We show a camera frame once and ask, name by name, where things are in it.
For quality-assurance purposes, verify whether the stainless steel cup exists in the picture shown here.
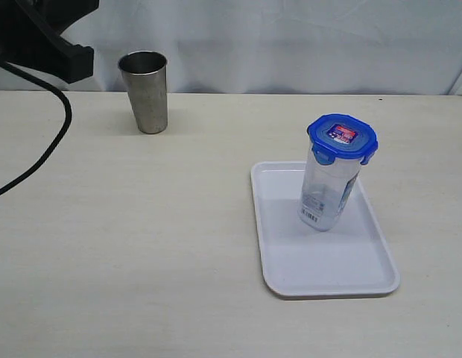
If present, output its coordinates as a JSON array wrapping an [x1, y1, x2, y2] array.
[[118, 51, 168, 134]]

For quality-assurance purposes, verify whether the white backdrop curtain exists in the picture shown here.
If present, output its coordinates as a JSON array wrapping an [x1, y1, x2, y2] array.
[[66, 1, 462, 95]]

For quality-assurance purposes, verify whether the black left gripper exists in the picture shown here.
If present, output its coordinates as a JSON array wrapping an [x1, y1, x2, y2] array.
[[0, 0, 99, 84]]

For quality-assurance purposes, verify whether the blue container lid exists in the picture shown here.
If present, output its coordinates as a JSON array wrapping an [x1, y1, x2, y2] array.
[[307, 113, 379, 166]]

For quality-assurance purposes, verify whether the white plastic tray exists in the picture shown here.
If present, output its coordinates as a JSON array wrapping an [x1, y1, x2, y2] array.
[[250, 161, 401, 299]]

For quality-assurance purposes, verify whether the black cable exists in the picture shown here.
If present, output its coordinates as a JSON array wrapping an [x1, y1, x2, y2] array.
[[0, 61, 74, 201]]

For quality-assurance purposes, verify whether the clear plastic container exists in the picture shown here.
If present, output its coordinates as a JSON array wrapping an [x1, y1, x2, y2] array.
[[297, 143, 366, 233]]

